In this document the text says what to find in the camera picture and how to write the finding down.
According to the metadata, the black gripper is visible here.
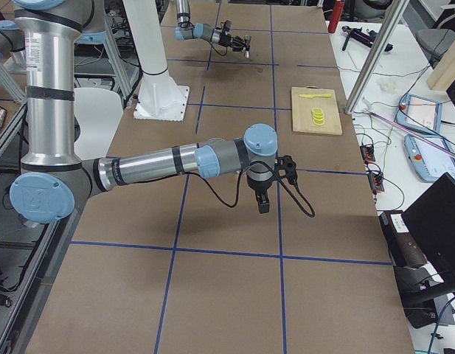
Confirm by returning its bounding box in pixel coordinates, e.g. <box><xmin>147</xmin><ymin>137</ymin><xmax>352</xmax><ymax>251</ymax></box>
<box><xmin>247</xmin><ymin>162</ymin><xmax>274</xmax><ymax>214</ymax></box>
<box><xmin>218</xmin><ymin>32</ymin><xmax>250</xmax><ymax>51</ymax></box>

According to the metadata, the steel jigger measuring cup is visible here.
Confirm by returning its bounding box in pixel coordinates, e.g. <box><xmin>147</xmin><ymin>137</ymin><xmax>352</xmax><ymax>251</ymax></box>
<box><xmin>243</xmin><ymin>35</ymin><xmax>251</xmax><ymax>58</ymax></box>

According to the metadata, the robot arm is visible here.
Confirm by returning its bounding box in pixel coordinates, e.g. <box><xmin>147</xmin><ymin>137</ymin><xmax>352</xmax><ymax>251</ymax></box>
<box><xmin>175</xmin><ymin>0</ymin><xmax>251</xmax><ymax>58</ymax></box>
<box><xmin>9</xmin><ymin>1</ymin><xmax>277</xmax><ymax>223</ymax></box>

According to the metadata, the wooden cutting board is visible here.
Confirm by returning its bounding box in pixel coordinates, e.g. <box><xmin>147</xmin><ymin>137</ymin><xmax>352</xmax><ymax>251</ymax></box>
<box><xmin>291</xmin><ymin>87</ymin><xmax>342</xmax><ymax>136</ymax></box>

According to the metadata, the yellow plastic knife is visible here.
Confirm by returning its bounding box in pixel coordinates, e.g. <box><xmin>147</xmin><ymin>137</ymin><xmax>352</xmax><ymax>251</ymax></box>
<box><xmin>298</xmin><ymin>93</ymin><xmax>332</xmax><ymax>99</ymax></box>

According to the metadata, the red cylinder bottle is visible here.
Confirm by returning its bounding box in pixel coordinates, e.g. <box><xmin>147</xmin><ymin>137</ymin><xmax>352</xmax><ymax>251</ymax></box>
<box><xmin>327</xmin><ymin>0</ymin><xmax>345</xmax><ymax>34</ymax></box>

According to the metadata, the white chair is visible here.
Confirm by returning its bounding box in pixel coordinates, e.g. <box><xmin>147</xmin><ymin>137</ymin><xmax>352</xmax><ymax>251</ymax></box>
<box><xmin>74</xmin><ymin>88</ymin><xmax>123</xmax><ymax>160</ymax></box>

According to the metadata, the near blue teach pendant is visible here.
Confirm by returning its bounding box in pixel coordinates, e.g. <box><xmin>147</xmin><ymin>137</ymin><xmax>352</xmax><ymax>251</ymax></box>
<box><xmin>404</xmin><ymin>134</ymin><xmax>455</xmax><ymax>183</ymax></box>

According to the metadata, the blue teach pendant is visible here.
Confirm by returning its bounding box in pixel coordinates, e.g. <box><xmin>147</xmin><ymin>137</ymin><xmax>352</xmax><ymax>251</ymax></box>
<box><xmin>404</xmin><ymin>134</ymin><xmax>455</xmax><ymax>183</ymax></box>
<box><xmin>396</xmin><ymin>94</ymin><xmax>442</xmax><ymax>134</ymax></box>

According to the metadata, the far blue teach pendant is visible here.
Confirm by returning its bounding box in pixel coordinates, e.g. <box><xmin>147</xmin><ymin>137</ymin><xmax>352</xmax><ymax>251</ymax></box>
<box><xmin>396</xmin><ymin>94</ymin><xmax>442</xmax><ymax>134</ymax></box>

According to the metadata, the black monitor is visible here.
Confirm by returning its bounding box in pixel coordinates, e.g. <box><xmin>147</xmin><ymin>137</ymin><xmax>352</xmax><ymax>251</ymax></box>
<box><xmin>402</xmin><ymin>173</ymin><xmax>455</xmax><ymax>273</ymax></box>

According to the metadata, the pink metal rod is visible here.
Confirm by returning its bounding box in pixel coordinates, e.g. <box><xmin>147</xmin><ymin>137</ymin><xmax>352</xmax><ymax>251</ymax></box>
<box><xmin>361</xmin><ymin>98</ymin><xmax>455</xmax><ymax>159</ymax></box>

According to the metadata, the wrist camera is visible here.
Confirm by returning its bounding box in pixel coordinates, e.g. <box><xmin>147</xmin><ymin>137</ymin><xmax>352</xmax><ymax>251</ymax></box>
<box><xmin>275</xmin><ymin>155</ymin><xmax>298</xmax><ymax>187</ymax></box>
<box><xmin>221</xmin><ymin>20</ymin><xmax>232</xmax><ymax>33</ymax></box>

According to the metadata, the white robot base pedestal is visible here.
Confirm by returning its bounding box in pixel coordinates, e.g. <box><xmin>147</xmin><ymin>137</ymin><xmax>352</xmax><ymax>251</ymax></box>
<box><xmin>123</xmin><ymin>0</ymin><xmax>190</xmax><ymax>122</ymax></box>

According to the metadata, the aluminium frame post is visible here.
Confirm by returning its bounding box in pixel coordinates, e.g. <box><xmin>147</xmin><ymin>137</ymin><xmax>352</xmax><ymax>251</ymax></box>
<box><xmin>344</xmin><ymin>0</ymin><xmax>409</xmax><ymax>114</ymax></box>

